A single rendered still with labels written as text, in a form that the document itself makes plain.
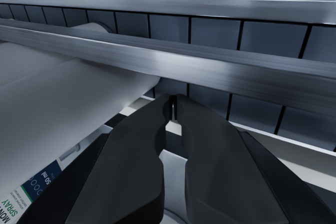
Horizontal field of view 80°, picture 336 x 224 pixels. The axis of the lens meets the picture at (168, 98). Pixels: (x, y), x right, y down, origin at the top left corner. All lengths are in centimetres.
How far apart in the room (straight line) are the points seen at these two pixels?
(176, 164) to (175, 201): 8
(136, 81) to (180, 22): 6
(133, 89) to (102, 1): 10
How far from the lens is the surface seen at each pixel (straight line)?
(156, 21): 18
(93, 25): 21
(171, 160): 26
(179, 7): 17
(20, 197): 40
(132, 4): 19
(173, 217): 34
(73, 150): 41
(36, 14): 32
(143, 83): 16
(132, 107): 19
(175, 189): 30
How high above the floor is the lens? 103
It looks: 47 degrees down
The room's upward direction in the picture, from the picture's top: 132 degrees counter-clockwise
